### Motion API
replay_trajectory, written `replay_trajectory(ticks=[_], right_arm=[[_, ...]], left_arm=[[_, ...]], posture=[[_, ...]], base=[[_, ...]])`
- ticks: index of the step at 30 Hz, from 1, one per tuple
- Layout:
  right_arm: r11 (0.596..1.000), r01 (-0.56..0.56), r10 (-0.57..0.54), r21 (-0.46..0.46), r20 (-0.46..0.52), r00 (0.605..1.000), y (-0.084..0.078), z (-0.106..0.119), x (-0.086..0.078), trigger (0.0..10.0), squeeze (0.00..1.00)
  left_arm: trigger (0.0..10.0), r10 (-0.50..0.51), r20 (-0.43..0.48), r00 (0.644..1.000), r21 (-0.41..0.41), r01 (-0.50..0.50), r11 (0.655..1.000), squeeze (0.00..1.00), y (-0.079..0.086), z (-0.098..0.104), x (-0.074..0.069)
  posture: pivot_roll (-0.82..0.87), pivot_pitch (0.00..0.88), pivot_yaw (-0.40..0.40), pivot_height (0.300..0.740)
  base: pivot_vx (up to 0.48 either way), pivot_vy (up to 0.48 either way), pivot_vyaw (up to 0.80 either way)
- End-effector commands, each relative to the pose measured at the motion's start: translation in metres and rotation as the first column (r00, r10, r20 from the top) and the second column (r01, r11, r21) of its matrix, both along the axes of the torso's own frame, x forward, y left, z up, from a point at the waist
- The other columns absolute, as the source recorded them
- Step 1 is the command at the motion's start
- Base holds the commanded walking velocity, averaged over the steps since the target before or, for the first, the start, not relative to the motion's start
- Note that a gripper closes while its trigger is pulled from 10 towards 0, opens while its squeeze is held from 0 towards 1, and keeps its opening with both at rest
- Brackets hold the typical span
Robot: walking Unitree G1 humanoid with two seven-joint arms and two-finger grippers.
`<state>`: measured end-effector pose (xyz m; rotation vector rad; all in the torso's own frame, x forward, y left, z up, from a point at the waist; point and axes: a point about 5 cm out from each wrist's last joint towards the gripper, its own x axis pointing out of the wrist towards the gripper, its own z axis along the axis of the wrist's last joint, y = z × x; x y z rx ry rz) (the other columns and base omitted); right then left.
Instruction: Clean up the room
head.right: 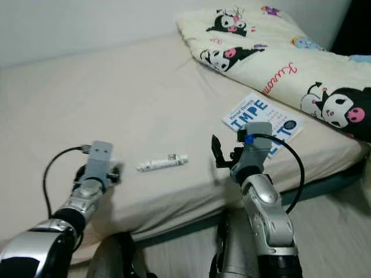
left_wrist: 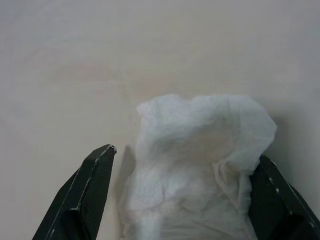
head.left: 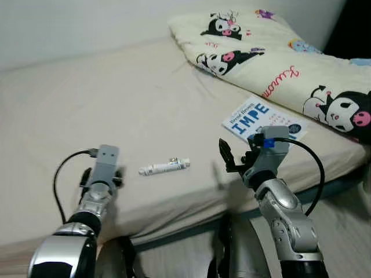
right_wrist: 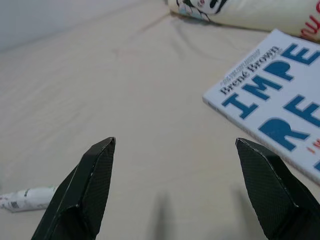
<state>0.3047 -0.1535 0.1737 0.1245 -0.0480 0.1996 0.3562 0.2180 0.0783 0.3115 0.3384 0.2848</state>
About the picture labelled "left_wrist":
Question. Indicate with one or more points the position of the mattress with cream sheet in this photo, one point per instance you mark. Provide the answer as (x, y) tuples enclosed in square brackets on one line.
[(75, 62)]

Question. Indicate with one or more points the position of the white tissue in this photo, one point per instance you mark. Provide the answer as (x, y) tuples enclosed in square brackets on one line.
[(190, 150)]

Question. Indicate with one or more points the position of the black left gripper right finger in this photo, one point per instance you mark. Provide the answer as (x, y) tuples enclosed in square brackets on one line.
[(280, 212)]

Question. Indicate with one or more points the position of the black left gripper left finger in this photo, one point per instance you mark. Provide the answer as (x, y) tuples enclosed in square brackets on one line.
[(82, 200)]

